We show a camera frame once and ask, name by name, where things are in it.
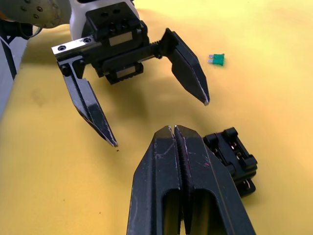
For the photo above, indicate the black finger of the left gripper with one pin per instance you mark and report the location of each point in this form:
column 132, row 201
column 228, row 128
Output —
column 88, row 102
column 185, row 68

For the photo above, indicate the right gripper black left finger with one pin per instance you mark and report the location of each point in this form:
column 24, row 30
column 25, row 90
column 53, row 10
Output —
column 151, row 176

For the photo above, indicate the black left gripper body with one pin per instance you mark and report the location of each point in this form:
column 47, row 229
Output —
column 117, row 31

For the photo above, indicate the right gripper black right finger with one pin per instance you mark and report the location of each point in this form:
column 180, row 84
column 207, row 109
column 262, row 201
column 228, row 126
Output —
column 207, row 186

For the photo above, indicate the small green fuse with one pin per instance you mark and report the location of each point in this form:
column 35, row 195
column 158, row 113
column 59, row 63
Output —
column 218, row 59

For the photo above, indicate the black fuse box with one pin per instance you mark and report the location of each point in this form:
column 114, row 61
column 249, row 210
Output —
column 242, row 161

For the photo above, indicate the yellow foam mat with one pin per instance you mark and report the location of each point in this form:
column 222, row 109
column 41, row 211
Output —
column 269, row 98

